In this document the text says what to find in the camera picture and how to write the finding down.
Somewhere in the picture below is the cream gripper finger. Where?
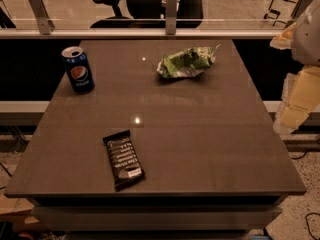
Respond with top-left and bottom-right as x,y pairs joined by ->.
273,65 -> 320,134
270,23 -> 296,50

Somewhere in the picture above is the green jalapeno chip bag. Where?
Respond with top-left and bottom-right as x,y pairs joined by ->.
157,45 -> 220,79

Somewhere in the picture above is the black rxbar chocolate bar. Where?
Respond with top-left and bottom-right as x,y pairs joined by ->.
103,130 -> 145,191

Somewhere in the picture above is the wooden cart in background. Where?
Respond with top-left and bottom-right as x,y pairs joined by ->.
263,0 -> 300,26

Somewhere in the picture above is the black office chair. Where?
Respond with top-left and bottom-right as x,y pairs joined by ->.
91,0 -> 203,28

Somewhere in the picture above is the blue pepsi can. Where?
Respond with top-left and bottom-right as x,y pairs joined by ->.
61,46 -> 95,93

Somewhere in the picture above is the right metal glass bracket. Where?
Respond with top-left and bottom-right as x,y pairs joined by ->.
286,0 -> 313,27

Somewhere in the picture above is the metal glass bracket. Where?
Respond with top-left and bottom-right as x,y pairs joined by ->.
28,0 -> 55,35
166,0 -> 177,35
286,0 -> 313,27

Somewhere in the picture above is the black floor cable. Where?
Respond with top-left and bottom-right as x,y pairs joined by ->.
290,147 -> 320,240

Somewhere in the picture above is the middle metal glass bracket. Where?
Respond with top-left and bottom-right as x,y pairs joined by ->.
166,0 -> 177,35

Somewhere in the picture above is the left metal glass bracket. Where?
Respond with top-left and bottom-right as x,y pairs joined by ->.
28,0 -> 55,35

